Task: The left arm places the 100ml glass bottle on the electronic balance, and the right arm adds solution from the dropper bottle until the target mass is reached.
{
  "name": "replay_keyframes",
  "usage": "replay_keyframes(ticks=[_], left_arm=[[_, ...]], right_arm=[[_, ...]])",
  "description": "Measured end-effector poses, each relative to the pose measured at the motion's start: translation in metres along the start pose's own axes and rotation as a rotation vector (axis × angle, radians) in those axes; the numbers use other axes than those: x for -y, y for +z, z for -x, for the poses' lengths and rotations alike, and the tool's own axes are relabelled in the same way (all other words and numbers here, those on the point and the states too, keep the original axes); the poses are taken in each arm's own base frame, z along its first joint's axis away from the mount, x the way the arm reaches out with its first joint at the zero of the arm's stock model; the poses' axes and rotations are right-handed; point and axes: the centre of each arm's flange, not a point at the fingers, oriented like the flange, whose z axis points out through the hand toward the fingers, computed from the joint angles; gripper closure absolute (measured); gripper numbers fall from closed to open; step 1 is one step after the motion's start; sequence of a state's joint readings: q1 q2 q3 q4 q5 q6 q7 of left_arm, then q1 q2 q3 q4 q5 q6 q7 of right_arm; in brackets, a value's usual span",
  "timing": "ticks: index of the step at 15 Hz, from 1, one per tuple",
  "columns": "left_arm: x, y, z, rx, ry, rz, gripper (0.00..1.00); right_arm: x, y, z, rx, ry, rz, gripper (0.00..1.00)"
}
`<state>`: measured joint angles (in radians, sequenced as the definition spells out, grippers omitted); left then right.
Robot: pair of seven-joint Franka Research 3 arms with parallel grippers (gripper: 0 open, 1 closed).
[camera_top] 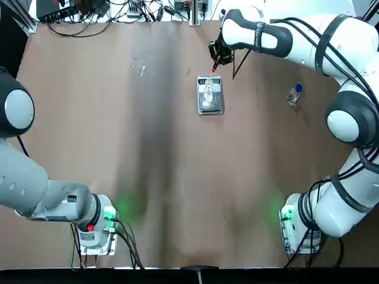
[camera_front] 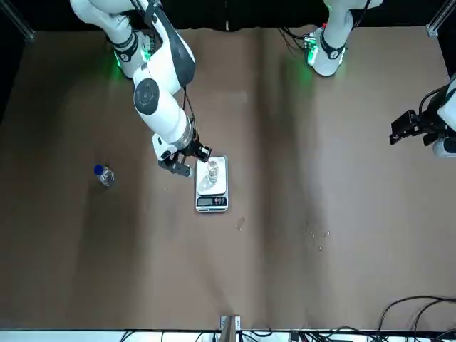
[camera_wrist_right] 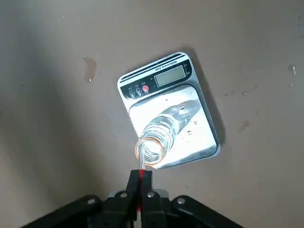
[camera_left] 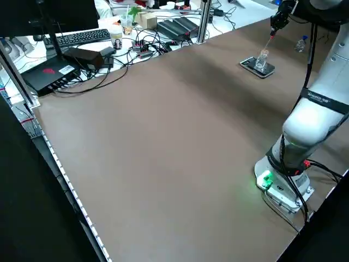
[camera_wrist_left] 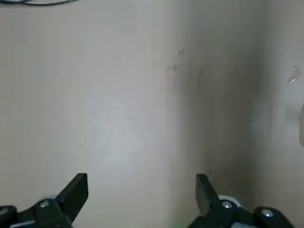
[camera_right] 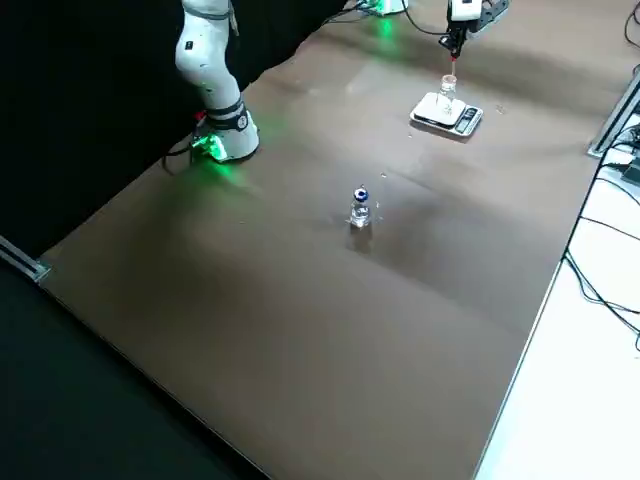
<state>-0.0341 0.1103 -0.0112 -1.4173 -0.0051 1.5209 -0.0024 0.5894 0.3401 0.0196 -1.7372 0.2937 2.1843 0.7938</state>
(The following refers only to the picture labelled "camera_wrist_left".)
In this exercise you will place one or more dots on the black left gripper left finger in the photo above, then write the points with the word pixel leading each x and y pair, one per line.
pixel 66 202

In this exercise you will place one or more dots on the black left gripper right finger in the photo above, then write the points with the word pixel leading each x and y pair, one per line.
pixel 213 209

